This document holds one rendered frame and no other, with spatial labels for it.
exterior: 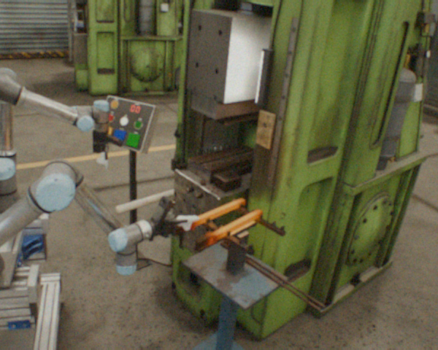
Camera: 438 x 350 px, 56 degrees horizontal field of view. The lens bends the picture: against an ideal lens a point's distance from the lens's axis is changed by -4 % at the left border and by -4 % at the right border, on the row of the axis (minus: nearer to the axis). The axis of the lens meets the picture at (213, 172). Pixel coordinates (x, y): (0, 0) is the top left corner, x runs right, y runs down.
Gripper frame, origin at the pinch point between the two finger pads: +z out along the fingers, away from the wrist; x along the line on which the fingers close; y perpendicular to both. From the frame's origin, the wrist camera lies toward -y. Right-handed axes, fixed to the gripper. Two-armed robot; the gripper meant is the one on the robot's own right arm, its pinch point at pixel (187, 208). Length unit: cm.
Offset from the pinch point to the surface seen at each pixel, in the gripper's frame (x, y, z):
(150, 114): -79, -11, 40
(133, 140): -81, 4, 29
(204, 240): 14.3, 6.2, -3.4
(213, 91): -32, -35, 42
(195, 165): -42, 8, 42
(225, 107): -29, -27, 47
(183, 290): -39, 92, 37
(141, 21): -441, -13, 287
